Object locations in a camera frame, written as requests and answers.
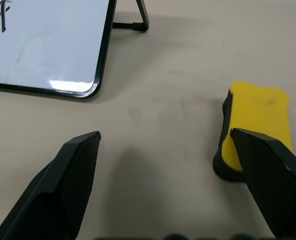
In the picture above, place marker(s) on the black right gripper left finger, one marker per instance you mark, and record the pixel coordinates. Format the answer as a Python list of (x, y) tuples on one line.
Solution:
[(63, 185)]

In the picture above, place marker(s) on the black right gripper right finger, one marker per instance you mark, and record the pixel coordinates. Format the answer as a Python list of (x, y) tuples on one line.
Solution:
[(270, 175)]

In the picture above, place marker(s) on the yellow and black whiteboard eraser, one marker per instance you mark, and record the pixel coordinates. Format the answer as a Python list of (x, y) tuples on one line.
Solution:
[(258, 112)]

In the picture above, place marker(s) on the black-framed whiteboard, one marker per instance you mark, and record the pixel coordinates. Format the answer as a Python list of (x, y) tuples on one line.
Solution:
[(45, 42)]

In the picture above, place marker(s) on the black whiteboard stand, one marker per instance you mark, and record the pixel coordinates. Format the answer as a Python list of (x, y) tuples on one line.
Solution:
[(140, 22)]

